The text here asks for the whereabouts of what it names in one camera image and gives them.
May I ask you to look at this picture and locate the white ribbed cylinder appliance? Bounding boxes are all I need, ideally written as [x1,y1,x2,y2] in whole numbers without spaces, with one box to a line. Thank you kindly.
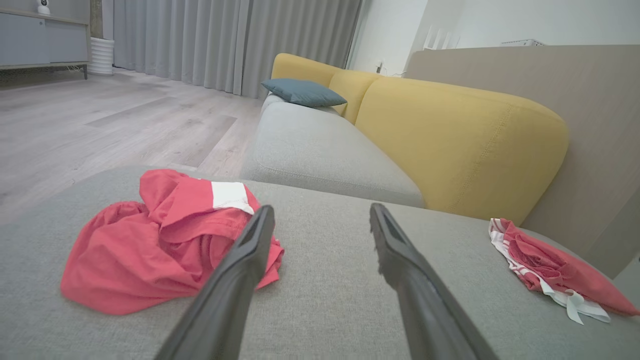
[88,36,116,77]

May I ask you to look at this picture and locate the red jersey with white trim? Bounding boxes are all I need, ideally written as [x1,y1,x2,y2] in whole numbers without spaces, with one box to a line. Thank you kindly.
[488,217,640,326]

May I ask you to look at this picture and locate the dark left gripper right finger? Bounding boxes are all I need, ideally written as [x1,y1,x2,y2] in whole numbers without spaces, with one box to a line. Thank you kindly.
[368,202,501,360]

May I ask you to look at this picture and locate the grey sideboard cabinet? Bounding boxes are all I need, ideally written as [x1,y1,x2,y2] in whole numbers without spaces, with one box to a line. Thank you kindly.
[0,7,92,82]

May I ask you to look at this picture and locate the white router box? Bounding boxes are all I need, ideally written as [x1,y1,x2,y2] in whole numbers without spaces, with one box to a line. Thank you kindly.
[499,38,547,48]

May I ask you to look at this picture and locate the white antenna device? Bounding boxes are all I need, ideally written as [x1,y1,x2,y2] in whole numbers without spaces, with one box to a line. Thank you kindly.
[422,24,462,51]

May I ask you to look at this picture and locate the red shorts with white panel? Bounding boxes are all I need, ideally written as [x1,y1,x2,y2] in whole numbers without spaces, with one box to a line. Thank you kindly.
[60,168,286,316]

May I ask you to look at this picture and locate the grey sofa ottoman seat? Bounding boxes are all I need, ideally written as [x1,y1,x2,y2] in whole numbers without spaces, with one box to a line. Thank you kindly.
[0,166,640,360]

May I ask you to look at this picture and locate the medium yellow sofa back cushion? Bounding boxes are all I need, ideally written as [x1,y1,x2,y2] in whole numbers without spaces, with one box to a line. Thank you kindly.
[327,68,384,126]

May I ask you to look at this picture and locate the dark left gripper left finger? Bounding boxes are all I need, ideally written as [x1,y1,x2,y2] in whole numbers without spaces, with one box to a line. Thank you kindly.
[154,204,277,360]

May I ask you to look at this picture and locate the blue throw pillow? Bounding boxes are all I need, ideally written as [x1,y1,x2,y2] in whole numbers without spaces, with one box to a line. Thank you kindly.
[260,77,349,109]

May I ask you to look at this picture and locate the small yellow sofa back cushion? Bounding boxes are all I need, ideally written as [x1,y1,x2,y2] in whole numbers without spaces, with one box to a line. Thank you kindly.
[270,52,347,91]

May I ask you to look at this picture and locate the grey sofa seat cushion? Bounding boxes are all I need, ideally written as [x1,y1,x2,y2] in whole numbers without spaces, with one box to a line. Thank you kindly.
[239,93,427,209]

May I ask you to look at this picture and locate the large yellow sofa back cushion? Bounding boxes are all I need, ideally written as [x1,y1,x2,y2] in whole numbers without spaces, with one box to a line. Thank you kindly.
[354,75,571,227]

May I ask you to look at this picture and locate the grey pleated curtain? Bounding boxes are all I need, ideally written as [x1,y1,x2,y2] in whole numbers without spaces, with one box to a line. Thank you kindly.
[102,0,364,100]

